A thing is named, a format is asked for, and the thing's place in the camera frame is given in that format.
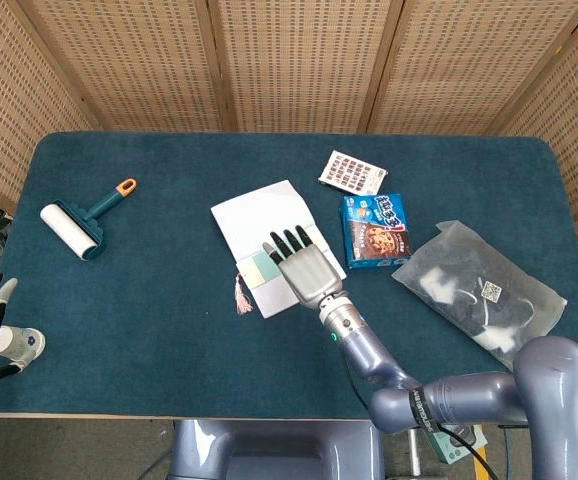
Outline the white table leg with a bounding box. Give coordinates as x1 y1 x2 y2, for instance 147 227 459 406
407 429 423 476

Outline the small patterned card pack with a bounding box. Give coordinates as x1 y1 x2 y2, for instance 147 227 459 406
317 149 389 197

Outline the teal table cloth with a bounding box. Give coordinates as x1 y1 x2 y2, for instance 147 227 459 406
0 130 578 422

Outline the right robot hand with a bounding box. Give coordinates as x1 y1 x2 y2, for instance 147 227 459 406
262 224 343 309

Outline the pale green device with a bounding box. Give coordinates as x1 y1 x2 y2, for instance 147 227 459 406
428 424 489 464

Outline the cream and teal bookmark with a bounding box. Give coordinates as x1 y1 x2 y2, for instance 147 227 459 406
235 227 330 316

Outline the blue cookie box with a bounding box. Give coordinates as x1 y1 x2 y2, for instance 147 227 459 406
339 192 413 271

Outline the translucent plastic bag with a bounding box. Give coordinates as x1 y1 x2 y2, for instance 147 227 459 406
391 220 568 383

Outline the woven rattan folding screen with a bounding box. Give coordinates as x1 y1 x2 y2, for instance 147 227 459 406
0 0 578 321

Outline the white paper cup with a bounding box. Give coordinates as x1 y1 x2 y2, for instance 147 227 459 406
0 324 46 369

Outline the blue-grey robot torso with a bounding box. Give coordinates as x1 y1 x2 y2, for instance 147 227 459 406
168 418 386 480

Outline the teal lint roller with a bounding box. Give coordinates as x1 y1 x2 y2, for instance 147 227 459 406
39 178 138 262

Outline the open lined notebook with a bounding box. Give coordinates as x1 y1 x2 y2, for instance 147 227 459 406
210 179 348 320

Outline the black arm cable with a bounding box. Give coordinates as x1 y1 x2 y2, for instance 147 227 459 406
433 424 500 480

